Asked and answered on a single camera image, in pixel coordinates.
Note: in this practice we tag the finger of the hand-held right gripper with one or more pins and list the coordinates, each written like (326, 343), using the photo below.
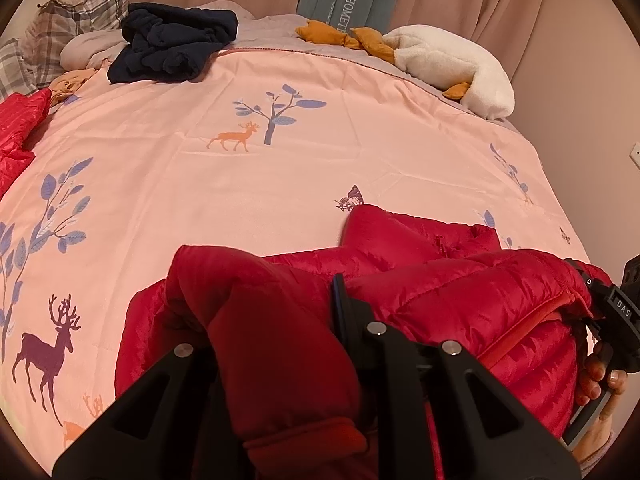
(582, 335)
(582, 272)

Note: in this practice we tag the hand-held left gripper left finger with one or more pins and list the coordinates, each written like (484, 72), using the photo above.
(170, 385)

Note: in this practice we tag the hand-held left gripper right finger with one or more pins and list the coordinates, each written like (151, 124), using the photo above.
(350, 320)

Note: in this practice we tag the large red down jacket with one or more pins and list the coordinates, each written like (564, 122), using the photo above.
(450, 290)

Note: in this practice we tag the person's right forearm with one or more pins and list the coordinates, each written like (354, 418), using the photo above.
(592, 452)

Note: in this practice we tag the person's right hand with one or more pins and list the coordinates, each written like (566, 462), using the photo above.
(597, 367)

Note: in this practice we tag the pink deer printed blanket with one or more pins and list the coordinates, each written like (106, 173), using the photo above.
(200, 200)

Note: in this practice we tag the white goose plush toy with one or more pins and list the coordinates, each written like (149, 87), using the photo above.
(450, 65)

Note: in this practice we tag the small red down jacket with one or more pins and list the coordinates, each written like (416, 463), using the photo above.
(20, 125)

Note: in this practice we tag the blond doll head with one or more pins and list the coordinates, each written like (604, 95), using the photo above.
(70, 85)

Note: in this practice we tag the navy blue garment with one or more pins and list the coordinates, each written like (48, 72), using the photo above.
(170, 40)

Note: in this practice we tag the light grey cloth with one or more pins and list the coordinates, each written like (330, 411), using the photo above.
(85, 47)

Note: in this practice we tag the small plaid pillow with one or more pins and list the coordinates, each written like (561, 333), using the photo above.
(12, 70)

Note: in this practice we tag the large plaid pillow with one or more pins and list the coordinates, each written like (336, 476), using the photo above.
(80, 15)

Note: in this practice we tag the white wall socket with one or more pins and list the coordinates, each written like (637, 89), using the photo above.
(636, 155)

